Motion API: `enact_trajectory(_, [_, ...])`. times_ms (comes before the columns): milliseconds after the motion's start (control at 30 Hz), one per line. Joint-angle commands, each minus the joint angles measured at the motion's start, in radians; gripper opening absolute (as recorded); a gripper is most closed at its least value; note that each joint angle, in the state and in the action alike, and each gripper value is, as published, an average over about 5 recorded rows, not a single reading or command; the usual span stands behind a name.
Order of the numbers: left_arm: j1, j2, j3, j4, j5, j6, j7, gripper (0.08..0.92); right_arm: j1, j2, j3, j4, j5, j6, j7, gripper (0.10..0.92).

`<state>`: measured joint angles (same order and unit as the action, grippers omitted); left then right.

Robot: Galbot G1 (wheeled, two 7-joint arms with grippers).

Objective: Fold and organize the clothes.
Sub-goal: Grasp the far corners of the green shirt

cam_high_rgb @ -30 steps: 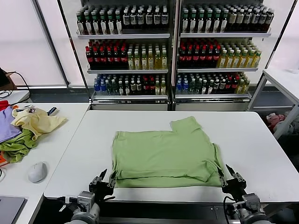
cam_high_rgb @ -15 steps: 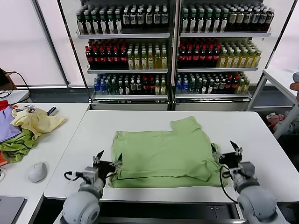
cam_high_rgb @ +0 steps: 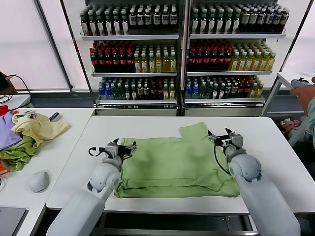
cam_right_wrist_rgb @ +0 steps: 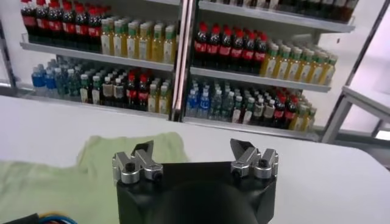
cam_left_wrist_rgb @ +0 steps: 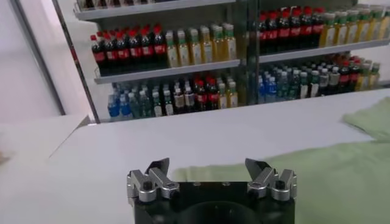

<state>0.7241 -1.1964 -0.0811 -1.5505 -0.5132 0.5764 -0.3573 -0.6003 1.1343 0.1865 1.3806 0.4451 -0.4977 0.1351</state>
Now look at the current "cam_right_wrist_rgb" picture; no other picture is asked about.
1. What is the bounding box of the dark green water bottle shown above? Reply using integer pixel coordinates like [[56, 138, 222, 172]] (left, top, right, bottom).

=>
[[210, 89, 222, 121], [221, 91, 234, 122], [55, 67, 68, 100], [67, 69, 80, 101]]

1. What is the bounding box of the blue water bottle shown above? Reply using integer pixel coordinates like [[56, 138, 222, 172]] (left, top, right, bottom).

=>
[[186, 89, 199, 118], [31, 66, 46, 95], [44, 67, 58, 97], [197, 91, 211, 119]]

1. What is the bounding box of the blue orange wire bundle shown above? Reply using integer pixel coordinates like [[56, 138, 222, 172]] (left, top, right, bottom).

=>
[[38, 212, 79, 224]]

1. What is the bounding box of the yellow juice bottle green cap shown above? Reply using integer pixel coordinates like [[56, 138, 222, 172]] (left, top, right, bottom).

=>
[[272, 45, 289, 79], [151, 24, 165, 63], [138, 23, 152, 61], [285, 47, 301, 82], [163, 24, 177, 65], [319, 54, 338, 86], [100, 18, 113, 55], [112, 19, 126, 58], [307, 51, 325, 85], [125, 21, 138, 59], [297, 49, 313, 83], [261, 44, 278, 77]]

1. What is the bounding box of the dark slanted metal pole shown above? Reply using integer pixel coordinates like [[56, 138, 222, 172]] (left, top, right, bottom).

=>
[[0, 18, 16, 89], [346, 0, 390, 88]]

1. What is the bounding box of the white metal frame table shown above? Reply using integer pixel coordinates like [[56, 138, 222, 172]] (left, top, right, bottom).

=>
[[319, 85, 390, 144]]

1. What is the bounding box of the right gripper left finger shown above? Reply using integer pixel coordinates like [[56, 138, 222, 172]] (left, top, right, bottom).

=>
[[112, 139, 164, 185]]

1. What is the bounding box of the light green t-shirt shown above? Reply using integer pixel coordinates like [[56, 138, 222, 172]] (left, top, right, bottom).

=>
[[0, 131, 190, 224]]

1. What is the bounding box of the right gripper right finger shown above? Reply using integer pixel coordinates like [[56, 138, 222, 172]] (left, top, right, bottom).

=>
[[230, 138, 279, 180]]

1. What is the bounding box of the small yellow juice bottle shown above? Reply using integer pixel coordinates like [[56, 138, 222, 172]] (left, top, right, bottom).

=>
[[157, 84, 171, 115], [304, 107, 317, 132], [289, 103, 307, 131], [147, 83, 158, 113]]

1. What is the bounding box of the metal drinks shelf unit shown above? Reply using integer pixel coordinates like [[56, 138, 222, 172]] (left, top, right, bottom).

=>
[[179, 0, 357, 141], [19, 0, 190, 122]]

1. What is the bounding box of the small bottle white label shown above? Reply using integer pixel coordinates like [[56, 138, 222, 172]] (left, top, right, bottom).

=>
[[232, 96, 244, 124], [243, 97, 255, 125]]

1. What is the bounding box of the small cola bottle red cap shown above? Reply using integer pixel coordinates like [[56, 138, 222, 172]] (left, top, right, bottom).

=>
[[136, 74, 149, 112], [283, 97, 298, 130], [273, 96, 286, 128], [126, 74, 138, 110]]

